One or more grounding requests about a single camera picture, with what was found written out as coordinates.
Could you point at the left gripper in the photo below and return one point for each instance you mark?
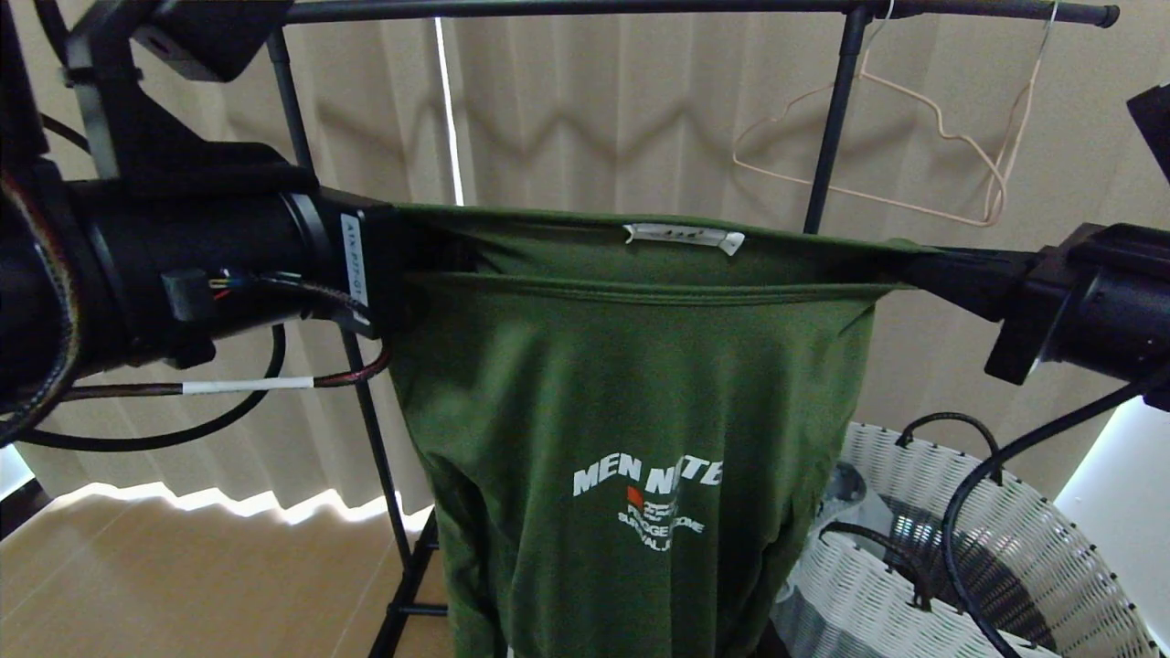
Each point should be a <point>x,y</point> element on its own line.
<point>228,247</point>

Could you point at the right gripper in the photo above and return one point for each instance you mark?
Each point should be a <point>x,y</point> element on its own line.
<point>1097,311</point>

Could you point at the pink clothes hanger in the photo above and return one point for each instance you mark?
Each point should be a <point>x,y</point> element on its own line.
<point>1015,137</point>
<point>914,209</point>

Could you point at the green printed shirt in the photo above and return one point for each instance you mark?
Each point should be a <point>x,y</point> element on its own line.
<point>594,384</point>

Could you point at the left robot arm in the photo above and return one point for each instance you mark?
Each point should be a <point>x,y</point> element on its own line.
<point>27,274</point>

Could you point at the white laundry basket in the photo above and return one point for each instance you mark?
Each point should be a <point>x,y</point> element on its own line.
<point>1079,585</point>

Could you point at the black clothes rack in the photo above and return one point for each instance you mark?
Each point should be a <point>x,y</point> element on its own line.
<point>640,8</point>

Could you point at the pale grey garment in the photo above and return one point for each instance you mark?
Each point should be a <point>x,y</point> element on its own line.
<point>845,484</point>

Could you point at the beige curtain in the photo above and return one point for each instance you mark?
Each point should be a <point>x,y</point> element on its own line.
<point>594,110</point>

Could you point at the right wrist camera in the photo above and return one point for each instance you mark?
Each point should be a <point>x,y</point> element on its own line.
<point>1156,128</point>

